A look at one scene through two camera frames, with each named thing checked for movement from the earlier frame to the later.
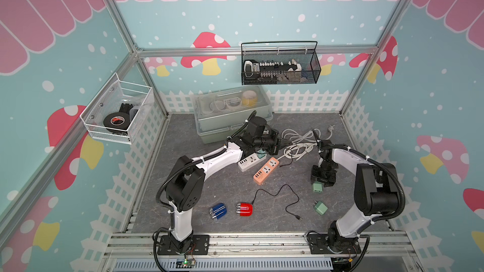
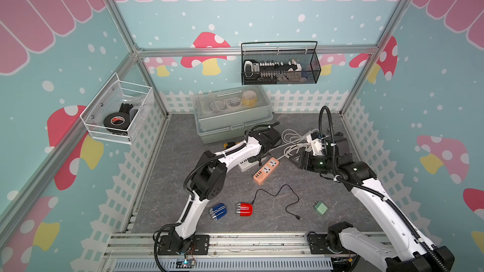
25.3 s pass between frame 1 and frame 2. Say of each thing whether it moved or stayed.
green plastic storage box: stayed
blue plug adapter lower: stayed
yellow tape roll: stayed
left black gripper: moved
